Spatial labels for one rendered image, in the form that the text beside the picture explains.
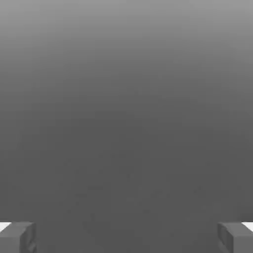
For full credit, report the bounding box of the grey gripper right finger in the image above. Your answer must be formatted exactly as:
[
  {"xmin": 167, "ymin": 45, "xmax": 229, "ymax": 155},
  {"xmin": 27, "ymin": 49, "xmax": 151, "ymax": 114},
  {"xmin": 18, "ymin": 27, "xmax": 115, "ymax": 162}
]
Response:
[{"xmin": 216, "ymin": 221, "xmax": 253, "ymax": 253}]

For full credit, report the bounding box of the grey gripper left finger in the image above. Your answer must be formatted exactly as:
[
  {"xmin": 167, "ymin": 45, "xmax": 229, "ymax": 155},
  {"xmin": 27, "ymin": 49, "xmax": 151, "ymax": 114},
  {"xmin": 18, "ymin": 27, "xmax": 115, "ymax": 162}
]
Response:
[{"xmin": 0, "ymin": 221, "xmax": 38, "ymax": 253}]

